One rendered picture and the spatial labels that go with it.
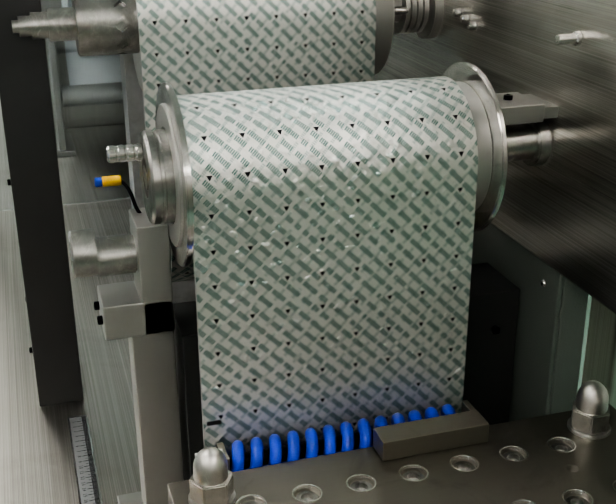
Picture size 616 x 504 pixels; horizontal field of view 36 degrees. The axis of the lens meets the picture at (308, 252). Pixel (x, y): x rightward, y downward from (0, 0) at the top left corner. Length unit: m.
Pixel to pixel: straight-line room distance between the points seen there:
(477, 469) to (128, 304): 0.32
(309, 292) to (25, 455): 0.43
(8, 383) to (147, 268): 0.44
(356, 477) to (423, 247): 0.19
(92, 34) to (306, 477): 0.47
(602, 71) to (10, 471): 0.69
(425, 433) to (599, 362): 0.39
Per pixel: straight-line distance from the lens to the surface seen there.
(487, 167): 0.80
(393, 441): 0.80
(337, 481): 0.78
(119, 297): 0.84
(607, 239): 0.81
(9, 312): 1.41
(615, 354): 1.13
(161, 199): 0.75
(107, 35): 0.97
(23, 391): 1.20
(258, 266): 0.75
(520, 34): 0.92
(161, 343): 0.86
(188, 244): 0.73
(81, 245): 0.81
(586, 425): 0.86
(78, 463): 1.06
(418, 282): 0.81
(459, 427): 0.82
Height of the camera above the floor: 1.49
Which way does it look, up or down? 22 degrees down
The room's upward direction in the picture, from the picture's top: straight up
